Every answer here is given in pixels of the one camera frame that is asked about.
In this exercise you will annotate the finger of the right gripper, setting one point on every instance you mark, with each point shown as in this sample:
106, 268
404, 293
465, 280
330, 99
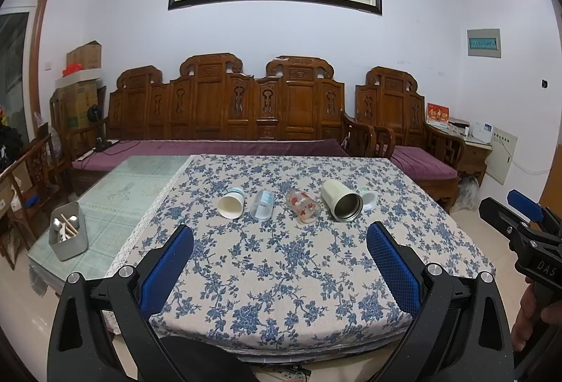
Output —
502, 219
530, 209

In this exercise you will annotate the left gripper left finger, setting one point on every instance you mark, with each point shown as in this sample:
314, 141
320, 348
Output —
80, 346

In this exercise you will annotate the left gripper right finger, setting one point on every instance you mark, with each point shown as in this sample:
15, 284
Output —
459, 329

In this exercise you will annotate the clear printed glass cup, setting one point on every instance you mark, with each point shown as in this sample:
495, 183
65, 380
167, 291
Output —
306, 209

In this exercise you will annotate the white green small cup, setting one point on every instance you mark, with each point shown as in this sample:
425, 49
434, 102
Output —
369, 198

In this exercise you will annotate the cream steel thermos cup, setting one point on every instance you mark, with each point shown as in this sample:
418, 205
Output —
344, 204

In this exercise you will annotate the white paper cup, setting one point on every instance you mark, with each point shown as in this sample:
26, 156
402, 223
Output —
232, 204

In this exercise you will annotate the clear plastic cup blue label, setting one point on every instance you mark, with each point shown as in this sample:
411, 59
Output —
262, 207

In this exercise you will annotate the person's right hand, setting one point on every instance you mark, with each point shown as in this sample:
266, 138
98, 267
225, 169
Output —
528, 316

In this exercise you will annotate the white router box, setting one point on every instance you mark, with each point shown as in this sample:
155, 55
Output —
481, 133

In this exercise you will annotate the wooden side table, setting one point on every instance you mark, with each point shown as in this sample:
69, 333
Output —
467, 157

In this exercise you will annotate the metal utensil box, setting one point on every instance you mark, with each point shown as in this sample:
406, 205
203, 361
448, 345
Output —
67, 234

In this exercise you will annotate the purple armchair cushion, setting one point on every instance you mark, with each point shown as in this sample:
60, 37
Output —
421, 166

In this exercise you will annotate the red gift box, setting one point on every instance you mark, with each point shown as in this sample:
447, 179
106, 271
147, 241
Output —
438, 114

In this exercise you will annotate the wooden chair at left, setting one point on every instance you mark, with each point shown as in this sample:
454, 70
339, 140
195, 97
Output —
33, 182

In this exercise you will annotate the carved wooden armchair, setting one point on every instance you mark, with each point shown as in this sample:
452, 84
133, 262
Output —
390, 99

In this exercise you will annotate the purple sofa cushion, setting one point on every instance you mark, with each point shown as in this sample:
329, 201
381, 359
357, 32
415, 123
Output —
112, 157

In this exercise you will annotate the blue floral tablecloth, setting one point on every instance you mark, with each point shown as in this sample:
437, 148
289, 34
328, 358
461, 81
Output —
280, 289

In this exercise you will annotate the black desk fan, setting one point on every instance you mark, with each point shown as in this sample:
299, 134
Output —
97, 127

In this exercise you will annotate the stacked cardboard boxes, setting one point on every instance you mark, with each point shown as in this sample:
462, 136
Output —
76, 91

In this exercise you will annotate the carved wooden sofa bench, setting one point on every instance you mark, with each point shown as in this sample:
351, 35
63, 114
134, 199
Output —
212, 99

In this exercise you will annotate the white panel leaning on wall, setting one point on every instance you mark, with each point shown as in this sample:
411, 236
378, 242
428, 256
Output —
503, 145

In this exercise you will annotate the grey wall electrical box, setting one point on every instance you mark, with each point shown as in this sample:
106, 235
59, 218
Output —
484, 43

